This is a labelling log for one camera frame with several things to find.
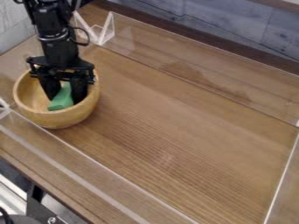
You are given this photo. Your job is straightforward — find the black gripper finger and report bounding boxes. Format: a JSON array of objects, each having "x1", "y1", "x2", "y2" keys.
[
  {"x1": 70, "y1": 77, "x2": 89, "y2": 104},
  {"x1": 39, "y1": 75, "x2": 62, "y2": 100}
]

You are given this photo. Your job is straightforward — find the clear acrylic front wall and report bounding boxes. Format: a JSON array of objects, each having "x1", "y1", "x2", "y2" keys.
[{"x1": 0, "y1": 110, "x2": 201, "y2": 224}]

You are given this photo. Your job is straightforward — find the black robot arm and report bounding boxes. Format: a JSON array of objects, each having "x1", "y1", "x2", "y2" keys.
[{"x1": 14, "y1": 0, "x2": 95, "y2": 104}]

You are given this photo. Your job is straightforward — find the black cable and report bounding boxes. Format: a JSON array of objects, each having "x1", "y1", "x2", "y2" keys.
[{"x1": 69, "y1": 25, "x2": 91, "y2": 47}]

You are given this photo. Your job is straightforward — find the clear acrylic wall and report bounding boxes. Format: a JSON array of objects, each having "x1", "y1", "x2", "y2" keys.
[
  {"x1": 0, "y1": 110, "x2": 201, "y2": 224},
  {"x1": 265, "y1": 140, "x2": 299, "y2": 224}
]

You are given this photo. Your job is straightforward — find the clear acrylic right wall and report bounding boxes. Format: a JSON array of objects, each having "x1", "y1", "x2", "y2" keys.
[{"x1": 265, "y1": 140, "x2": 299, "y2": 224}]

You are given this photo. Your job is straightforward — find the black metal table leg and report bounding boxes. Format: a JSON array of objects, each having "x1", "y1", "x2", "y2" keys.
[{"x1": 26, "y1": 185, "x2": 81, "y2": 224}]

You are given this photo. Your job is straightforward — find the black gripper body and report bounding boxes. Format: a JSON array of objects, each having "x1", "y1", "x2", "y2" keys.
[{"x1": 26, "y1": 29, "x2": 95, "y2": 84}]

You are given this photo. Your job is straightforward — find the clear acrylic corner bracket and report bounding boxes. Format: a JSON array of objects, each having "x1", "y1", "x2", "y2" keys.
[{"x1": 74, "y1": 11, "x2": 115, "y2": 46}]

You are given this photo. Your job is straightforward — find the green rectangular stick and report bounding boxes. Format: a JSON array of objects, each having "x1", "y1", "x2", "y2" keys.
[{"x1": 49, "y1": 82, "x2": 74, "y2": 111}]

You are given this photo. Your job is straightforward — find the wooden bowl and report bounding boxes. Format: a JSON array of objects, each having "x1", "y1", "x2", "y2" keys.
[{"x1": 14, "y1": 70, "x2": 101, "y2": 129}]

